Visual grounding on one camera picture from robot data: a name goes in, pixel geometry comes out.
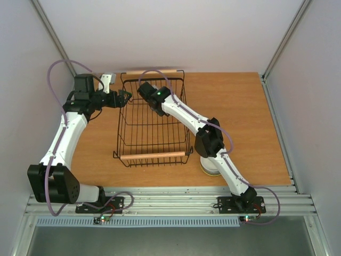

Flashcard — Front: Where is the black wire dish rack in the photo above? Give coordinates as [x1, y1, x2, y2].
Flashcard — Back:
[113, 70, 193, 167]

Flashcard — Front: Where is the white ceramic bowl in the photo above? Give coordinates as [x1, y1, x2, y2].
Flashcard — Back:
[200, 157, 218, 170]

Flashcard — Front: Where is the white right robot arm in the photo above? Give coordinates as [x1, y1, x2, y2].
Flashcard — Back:
[137, 82, 257, 213]

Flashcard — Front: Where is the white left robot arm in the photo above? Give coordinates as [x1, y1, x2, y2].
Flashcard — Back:
[27, 90, 131, 212]

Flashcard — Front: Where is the yellow rimmed bowl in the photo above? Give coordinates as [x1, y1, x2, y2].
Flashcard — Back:
[201, 167, 221, 177]

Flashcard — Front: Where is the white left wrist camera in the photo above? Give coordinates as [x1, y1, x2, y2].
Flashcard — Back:
[99, 73, 116, 94]

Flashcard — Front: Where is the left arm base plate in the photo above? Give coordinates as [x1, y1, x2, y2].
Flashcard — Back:
[75, 196, 124, 214]

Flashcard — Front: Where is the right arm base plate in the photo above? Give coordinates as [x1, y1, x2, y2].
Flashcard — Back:
[213, 196, 266, 214]

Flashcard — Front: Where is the grey slotted cable duct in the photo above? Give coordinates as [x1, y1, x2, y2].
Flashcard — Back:
[36, 216, 240, 228]

